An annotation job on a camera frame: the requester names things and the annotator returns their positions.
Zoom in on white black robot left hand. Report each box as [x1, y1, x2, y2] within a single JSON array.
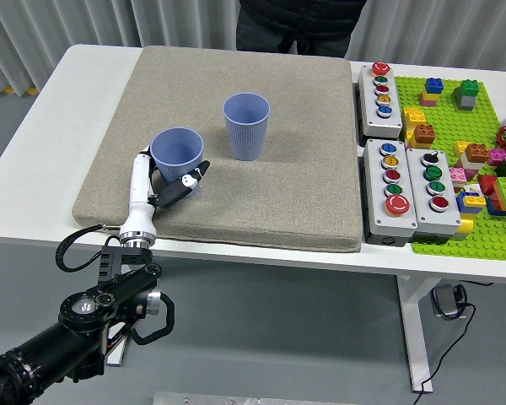
[[120, 145, 212, 242]]

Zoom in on grey box with selector switch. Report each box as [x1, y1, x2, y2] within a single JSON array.
[[405, 147, 463, 245]]

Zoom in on person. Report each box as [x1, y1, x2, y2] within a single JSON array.
[[235, 0, 368, 59]]

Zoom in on blue yellow pink brick stack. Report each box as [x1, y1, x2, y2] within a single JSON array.
[[419, 78, 445, 107]]

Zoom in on blue ribbed plastic cup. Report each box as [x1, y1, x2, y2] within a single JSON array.
[[223, 92, 272, 161], [149, 127, 206, 199]]

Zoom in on green grey brick stack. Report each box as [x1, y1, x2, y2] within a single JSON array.
[[453, 78, 482, 111]]

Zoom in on white table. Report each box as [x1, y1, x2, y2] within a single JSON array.
[[0, 44, 506, 286]]

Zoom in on grey power adapter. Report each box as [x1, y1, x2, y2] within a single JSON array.
[[430, 284, 467, 320]]

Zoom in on red toy brick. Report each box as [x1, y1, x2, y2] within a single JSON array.
[[476, 173, 499, 197]]

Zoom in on grey five-button box small buttons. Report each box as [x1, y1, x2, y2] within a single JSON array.
[[357, 62, 405, 140]]

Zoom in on grey box with emergency button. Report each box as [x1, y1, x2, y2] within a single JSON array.
[[362, 138, 418, 248]]

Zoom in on black floor cable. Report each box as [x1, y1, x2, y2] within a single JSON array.
[[416, 300, 477, 396]]

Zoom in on grey-brown fabric mat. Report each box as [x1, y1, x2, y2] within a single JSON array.
[[71, 45, 363, 254]]

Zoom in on orange brown toy brick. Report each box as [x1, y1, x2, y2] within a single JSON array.
[[412, 123, 438, 149]]

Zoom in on green toy brick baseplate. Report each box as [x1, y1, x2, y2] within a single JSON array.
[[394, 75, 506, 263]]

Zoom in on yellow grey brick stack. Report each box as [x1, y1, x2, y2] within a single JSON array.
[[449, 217, 476, 242]]

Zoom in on brown white brick stack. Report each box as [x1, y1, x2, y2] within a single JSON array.
[[459, 143, 493, 170]]

